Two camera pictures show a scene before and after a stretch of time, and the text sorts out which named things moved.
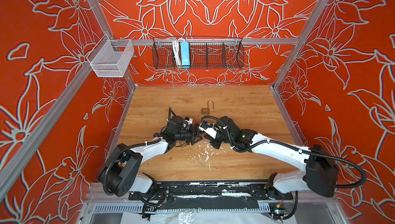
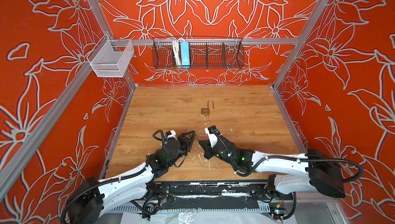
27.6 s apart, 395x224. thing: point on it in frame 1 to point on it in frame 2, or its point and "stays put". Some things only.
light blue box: (185, 53) stays put
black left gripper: (196, 126) to (186, 141)
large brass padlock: (206, 111) stays put
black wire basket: (204, 53) stays put
